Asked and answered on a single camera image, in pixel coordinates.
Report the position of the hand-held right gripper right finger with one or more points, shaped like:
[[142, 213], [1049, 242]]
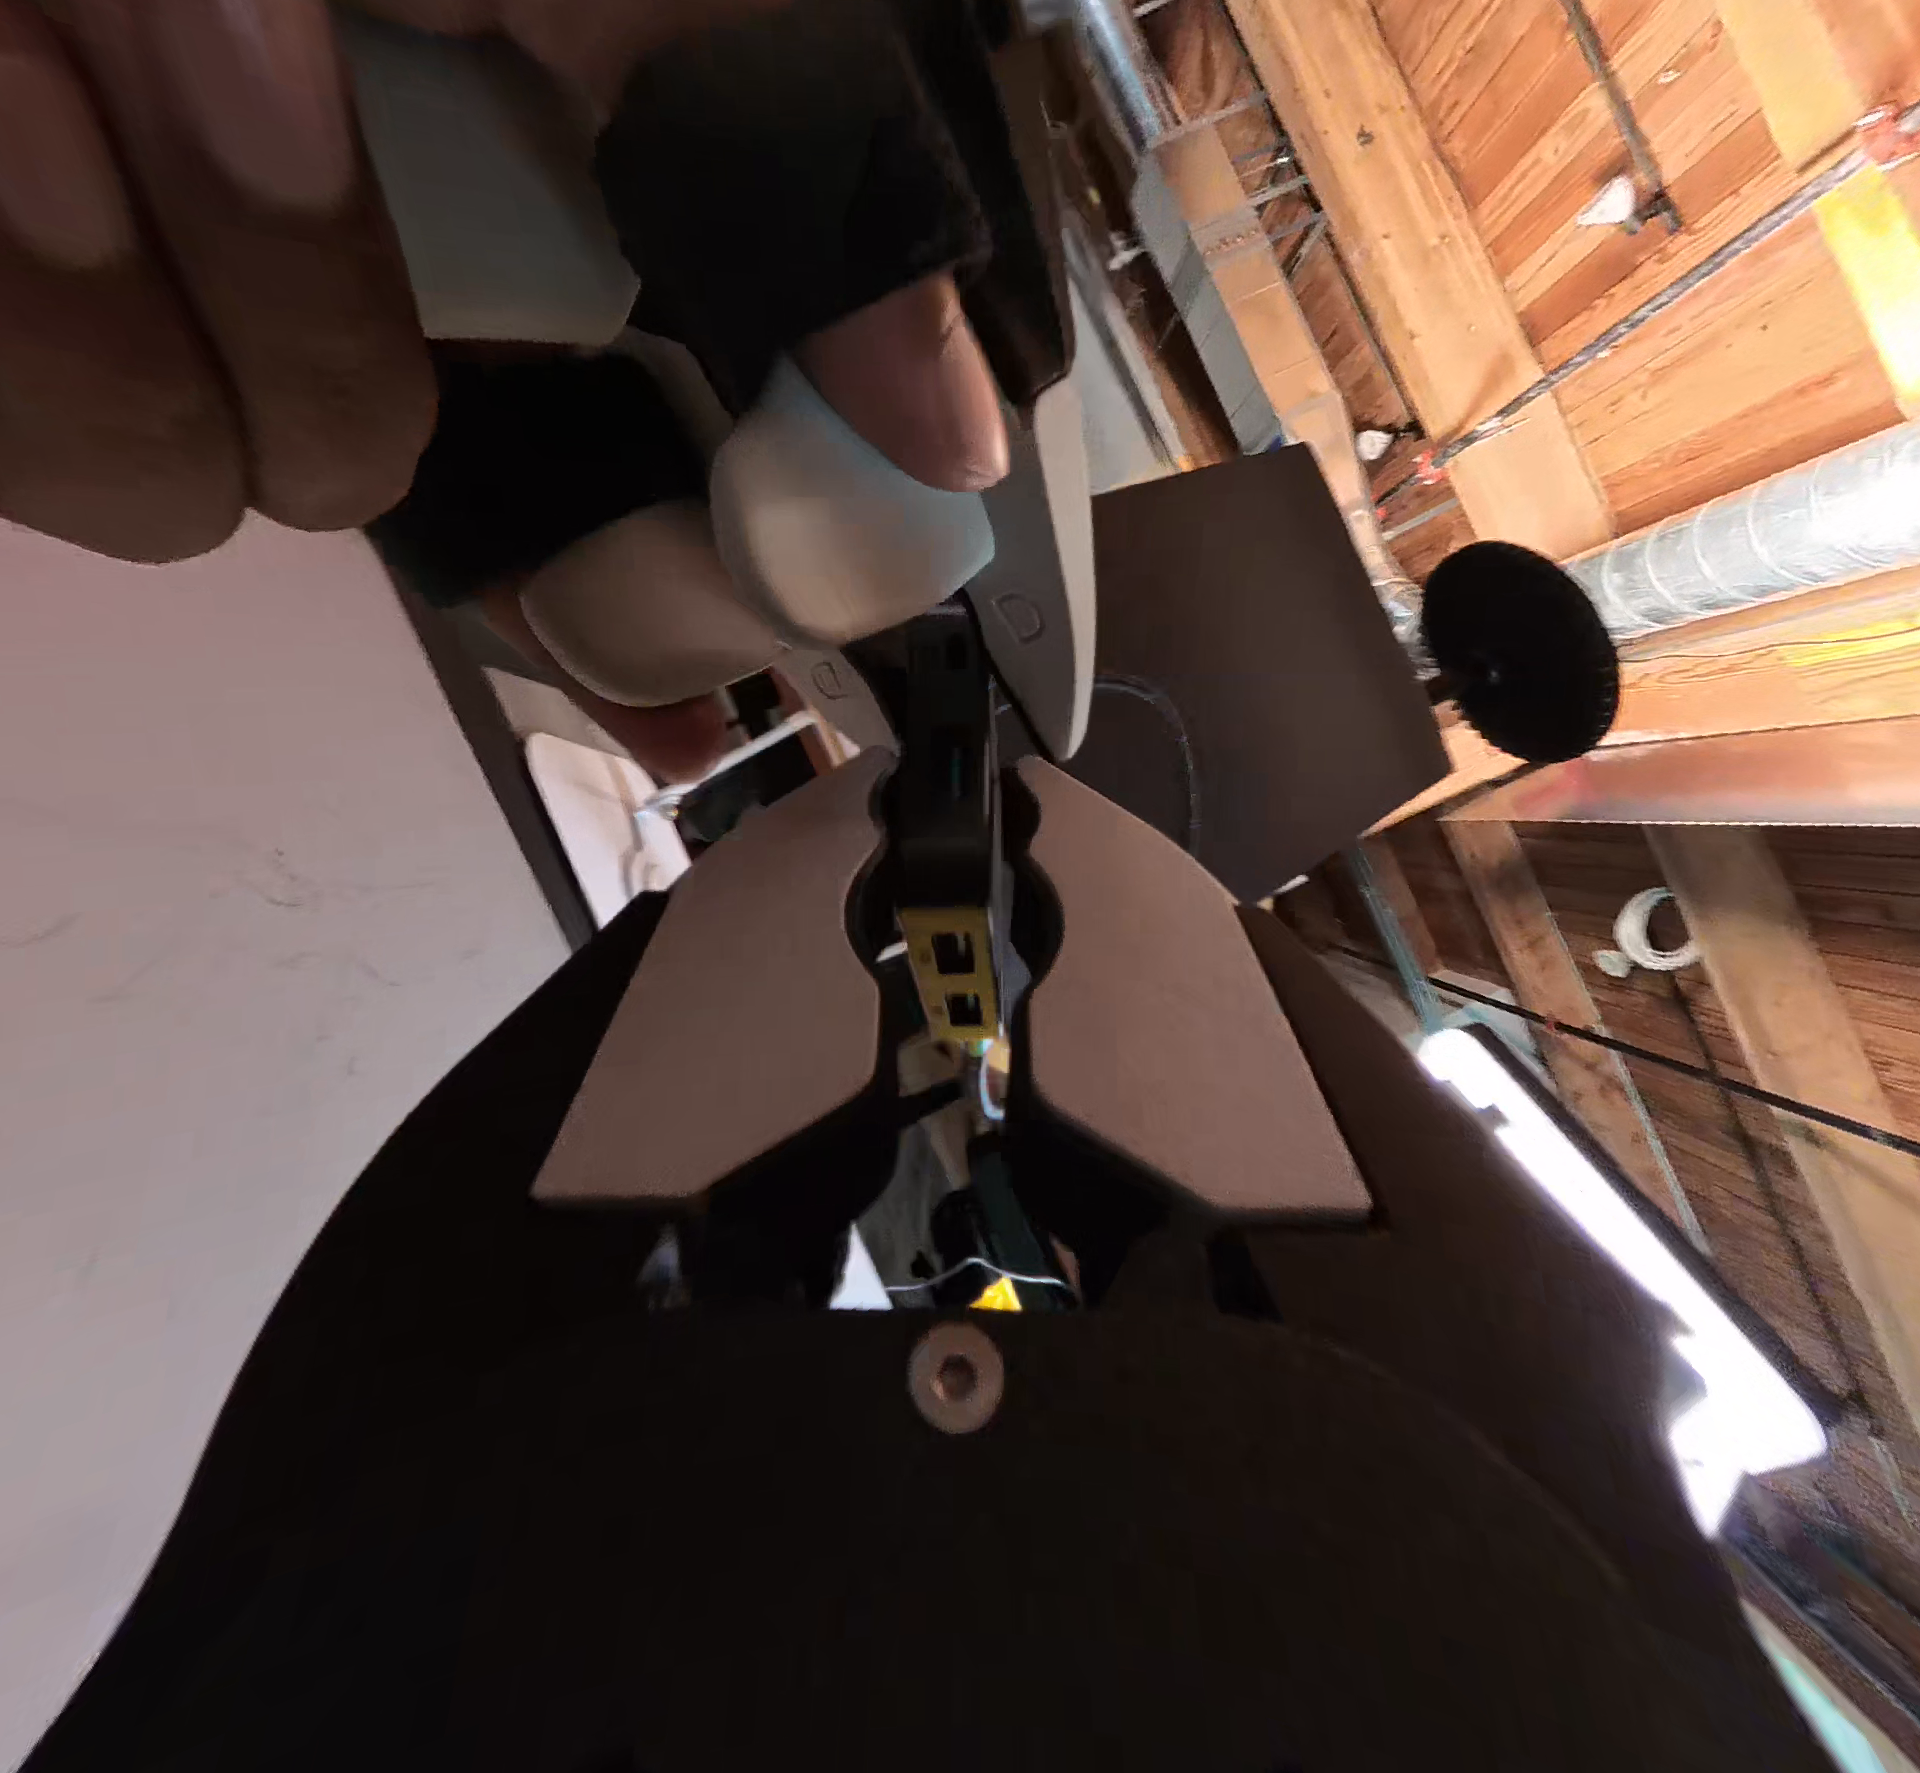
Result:
[[1185, 1025]]

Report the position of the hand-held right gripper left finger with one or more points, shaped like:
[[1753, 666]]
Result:
[[720, 993]]

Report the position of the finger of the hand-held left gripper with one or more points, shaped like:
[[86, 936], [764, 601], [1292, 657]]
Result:
[[826, 685], [1051, 559]]

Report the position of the person's left hand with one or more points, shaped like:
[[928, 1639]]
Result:
[[180, 227]]

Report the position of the black round disc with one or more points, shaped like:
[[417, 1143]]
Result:
[[1517, 657]]

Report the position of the silver air duct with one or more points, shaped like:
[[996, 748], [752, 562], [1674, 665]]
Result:
[[1769, 528], [1096, 34]]

